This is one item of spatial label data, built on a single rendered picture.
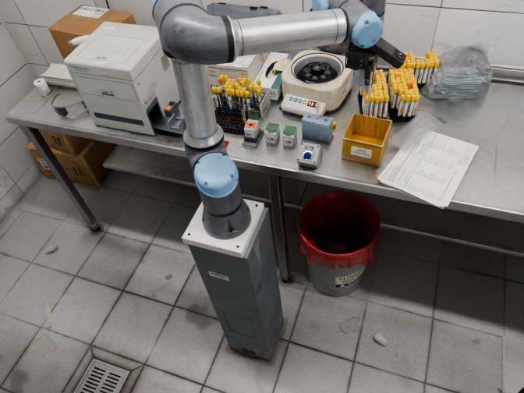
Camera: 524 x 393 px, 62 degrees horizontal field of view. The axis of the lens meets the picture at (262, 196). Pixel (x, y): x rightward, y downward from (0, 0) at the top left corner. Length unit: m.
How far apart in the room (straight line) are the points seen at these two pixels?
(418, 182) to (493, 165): 0.27
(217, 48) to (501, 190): 1.00
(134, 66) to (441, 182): 1.08
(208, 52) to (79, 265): 1.86
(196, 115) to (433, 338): 1.50
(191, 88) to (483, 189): 0.94
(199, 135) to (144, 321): 1.28
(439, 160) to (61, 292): 1.95
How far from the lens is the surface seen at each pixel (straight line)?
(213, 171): 1.19
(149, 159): 2.57
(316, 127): 1.54
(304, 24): 1.02
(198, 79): 1.13
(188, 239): 1.34
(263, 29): 0.98
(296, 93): 1.70
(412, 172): 1.50
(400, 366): 2.12
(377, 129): 1.58
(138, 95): 1.63
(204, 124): 1.21
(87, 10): 2.33
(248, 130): 1.57
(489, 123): 1.77
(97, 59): 1.68
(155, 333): 2.26
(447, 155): 1.59
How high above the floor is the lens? 1.97
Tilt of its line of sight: 50 degrees down
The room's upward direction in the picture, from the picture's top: 9 degrees counter-clockwise
